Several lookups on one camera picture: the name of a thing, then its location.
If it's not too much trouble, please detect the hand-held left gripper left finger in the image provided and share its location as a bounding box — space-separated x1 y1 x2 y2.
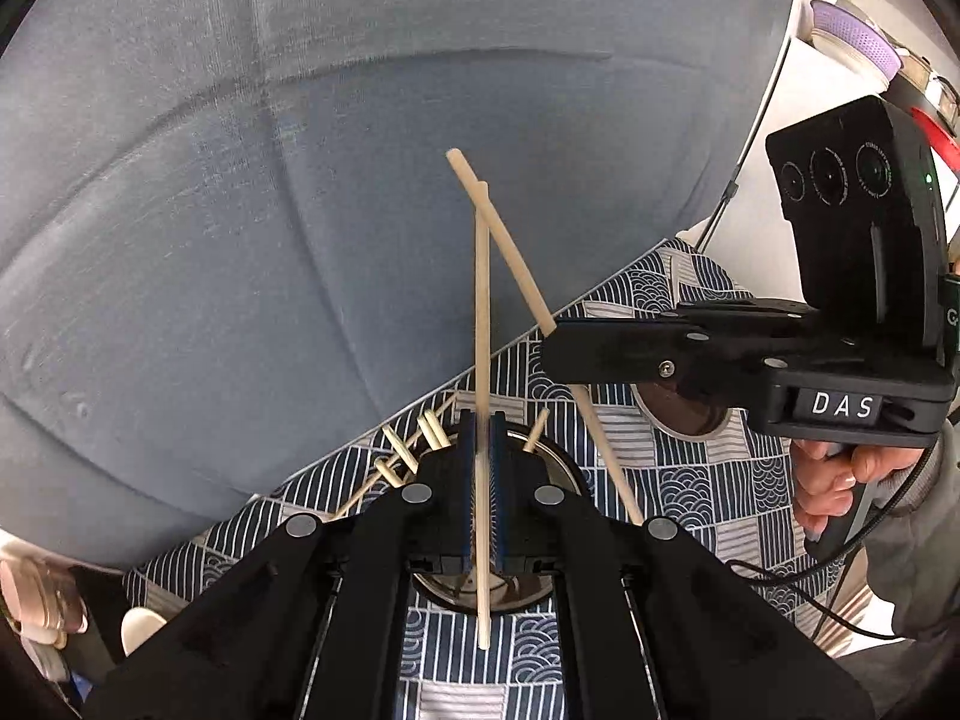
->
82 409 481 720

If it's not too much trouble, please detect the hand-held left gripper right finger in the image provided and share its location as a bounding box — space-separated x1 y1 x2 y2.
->
487 409 875 720

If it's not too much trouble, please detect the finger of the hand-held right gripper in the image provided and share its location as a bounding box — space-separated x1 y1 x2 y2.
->
538 315 781 436
671 298 822 338

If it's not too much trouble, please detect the black cylindrical utensil holder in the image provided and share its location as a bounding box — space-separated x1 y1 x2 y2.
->
409 420 593 612

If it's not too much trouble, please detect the person's right forearm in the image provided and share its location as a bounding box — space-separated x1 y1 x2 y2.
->
862 420 960 642

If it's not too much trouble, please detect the person's right hand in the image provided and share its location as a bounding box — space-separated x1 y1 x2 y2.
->
787 435 890 541

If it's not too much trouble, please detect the metal bowl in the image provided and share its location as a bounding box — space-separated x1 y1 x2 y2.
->
634 382 732 440

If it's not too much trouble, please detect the blue patterned tablecloth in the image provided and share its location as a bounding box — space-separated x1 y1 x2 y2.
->
124 236 901 720

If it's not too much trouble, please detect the purple colander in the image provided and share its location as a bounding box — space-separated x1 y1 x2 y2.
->
810 0 905 80

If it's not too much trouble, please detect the beige mug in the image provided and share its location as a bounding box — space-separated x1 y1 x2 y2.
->
120 606 167 657

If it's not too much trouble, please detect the grey sofa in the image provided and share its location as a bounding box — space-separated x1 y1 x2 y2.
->
0 0 800 567

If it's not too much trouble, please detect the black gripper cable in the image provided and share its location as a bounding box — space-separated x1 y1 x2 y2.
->
724 427 946 642

